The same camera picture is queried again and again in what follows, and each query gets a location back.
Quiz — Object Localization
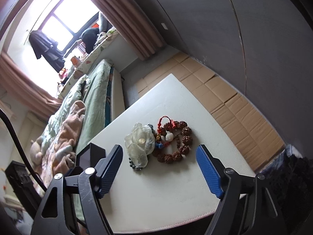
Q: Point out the flattened cardboard sheets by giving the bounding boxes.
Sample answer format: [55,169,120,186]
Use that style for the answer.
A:
[135,52,285,171]

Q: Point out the dark hanging clothes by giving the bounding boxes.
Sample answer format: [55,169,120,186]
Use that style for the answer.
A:
[29,30,65,73]

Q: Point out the floral window seat cushion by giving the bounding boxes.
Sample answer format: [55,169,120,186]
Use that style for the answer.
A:
[58,27,119,100]

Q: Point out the white wall socket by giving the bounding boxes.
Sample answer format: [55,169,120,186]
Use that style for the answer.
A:
[161,23,168,30]

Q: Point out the black cable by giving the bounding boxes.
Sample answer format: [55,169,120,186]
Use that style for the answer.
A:
[0,108,48,192]

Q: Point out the plush toy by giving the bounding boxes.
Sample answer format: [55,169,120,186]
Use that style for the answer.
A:
[30,136,44,169]

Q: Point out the white bed frame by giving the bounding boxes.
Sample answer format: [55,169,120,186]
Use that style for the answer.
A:
[110,69,125,121]

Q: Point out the black bag on sill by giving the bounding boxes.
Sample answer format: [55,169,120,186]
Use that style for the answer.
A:
[81,28,99,54]

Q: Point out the black jewelry box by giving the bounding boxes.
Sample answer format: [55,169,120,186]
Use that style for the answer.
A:
[65,143,106,177]

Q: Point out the pink curtain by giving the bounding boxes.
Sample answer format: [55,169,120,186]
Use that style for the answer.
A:
[1,52,63,120]
[91,0,165,60]

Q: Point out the green bed quilt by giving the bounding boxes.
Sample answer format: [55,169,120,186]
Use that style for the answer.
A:
[40,59,115,152]

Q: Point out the pink curtain left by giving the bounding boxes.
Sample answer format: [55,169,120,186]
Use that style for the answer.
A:
[1,52,63,120]

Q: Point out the brown rudraksha bead bracelet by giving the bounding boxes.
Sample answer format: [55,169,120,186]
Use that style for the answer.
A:
[152,115,193,165]

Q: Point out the pink curtain right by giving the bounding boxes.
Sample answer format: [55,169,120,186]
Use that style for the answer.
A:
[91,0,165,60]

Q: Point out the white organza pouch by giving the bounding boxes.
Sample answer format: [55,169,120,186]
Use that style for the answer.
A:
[124,122,156,169]

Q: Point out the pink fleece blanket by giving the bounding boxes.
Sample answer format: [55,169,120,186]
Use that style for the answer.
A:
[40,100,86,186]

